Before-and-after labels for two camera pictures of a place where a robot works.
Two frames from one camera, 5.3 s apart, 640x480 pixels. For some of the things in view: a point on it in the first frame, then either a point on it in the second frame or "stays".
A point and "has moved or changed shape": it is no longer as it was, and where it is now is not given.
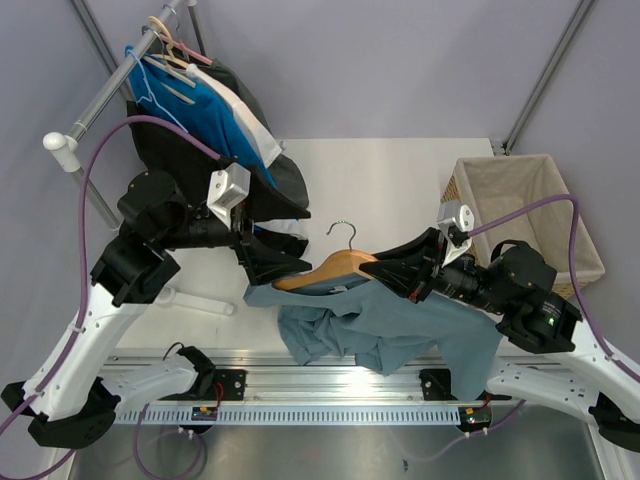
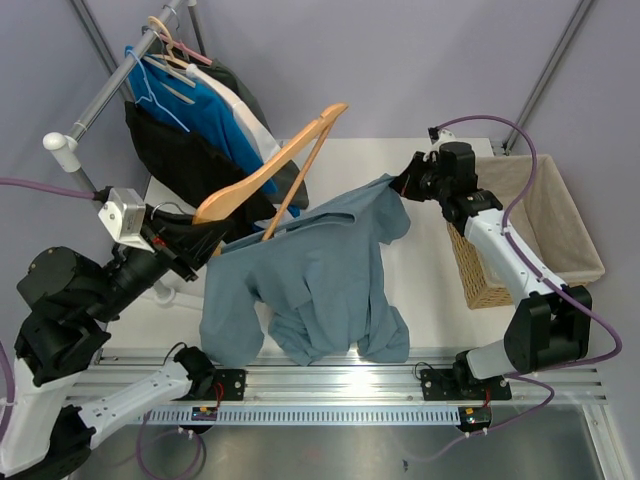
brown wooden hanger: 339,262 -> 255,181
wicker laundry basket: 520,199 stays
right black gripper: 411,278 -> 406,184
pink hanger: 187,49 stays
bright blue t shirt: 197,106 stays
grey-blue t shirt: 379,325 has moved or changed shape
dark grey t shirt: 287,174 stays
